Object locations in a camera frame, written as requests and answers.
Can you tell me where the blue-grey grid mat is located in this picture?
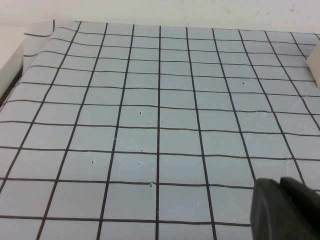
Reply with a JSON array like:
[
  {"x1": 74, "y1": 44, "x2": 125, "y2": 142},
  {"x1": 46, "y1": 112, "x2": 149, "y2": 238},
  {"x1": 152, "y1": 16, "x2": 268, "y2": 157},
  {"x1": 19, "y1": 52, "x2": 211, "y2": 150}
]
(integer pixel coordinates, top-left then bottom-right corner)
[{"x1": 0, "y1": 19, "x2": 320, "y2": 240}]

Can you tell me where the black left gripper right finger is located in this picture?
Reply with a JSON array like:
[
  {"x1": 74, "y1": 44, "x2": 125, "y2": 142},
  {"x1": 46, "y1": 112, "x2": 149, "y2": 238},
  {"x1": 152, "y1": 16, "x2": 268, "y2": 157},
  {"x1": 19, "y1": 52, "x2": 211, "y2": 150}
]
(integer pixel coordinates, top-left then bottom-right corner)
[{"x1": 279, "y1": 176, "x2": 320, "y2": 240}]

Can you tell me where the cream fabric pencil case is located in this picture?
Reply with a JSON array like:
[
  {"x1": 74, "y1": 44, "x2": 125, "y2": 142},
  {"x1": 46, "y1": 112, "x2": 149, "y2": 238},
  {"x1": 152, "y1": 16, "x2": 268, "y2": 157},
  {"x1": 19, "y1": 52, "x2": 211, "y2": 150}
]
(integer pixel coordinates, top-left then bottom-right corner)
[{"x1": 305, "y1": 40, "x2": 320, "y2": 89}]

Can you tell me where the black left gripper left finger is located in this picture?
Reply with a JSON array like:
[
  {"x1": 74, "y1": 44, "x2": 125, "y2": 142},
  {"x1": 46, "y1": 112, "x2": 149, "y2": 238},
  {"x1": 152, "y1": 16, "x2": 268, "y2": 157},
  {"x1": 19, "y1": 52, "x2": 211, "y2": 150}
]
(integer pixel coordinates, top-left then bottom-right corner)
[{"x1": 249, "y1": 178, "x2": 296, "y2": 240}]

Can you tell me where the white side board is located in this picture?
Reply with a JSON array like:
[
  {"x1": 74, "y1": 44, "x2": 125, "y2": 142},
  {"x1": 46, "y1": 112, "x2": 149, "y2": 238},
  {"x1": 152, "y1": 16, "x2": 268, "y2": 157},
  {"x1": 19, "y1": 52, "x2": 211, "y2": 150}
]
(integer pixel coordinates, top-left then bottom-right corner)
[{"x1": 0, "y1": 21, "x2": 27, "y2": 100}]

